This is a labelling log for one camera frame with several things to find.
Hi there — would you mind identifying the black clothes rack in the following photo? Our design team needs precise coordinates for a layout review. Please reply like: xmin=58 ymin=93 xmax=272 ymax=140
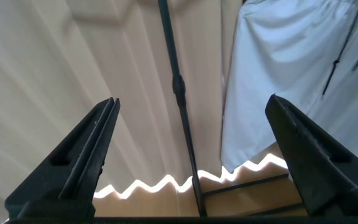
xmin=157 ymin=0 xmax=306 ymax=218

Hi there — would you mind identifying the pale grey garment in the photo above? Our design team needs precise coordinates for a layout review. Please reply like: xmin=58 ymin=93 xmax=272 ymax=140
xmin=221 ymin=0 xmax=358 ymax=174

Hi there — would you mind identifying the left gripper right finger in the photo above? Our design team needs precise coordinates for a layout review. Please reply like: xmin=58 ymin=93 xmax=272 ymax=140
xmin=264 ymin=94 xmax=358 ymax=218

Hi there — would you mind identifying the beige curtain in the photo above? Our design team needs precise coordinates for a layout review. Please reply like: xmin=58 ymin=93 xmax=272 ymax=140
xmin=0 ymin=0 xmax=245 ymax=223

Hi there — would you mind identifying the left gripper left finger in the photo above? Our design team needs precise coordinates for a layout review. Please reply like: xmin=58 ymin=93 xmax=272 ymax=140
xmin=4 ymin=96 xmax=121 ymax=218

